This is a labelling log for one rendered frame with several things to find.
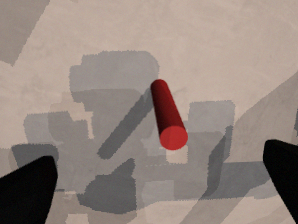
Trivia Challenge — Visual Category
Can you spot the red peg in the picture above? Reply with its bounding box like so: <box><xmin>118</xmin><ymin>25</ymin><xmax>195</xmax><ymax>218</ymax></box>
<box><xmin>150</xmin><ymin>80</ymin><xmax>188</xmax><ymax>151</ymax></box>

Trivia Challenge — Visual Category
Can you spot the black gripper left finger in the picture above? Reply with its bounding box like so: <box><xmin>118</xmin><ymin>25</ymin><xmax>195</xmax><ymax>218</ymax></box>
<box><xmin>0</xmin><ymin>156</ymin><xmax>57</xmax><ymax>224</ymax></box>

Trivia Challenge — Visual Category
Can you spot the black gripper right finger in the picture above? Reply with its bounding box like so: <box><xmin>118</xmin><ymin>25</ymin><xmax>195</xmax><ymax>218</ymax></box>
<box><xmin>262</xmin><ymin>140</ymin><xmax>298</xmax><ymax>224</ymax></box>

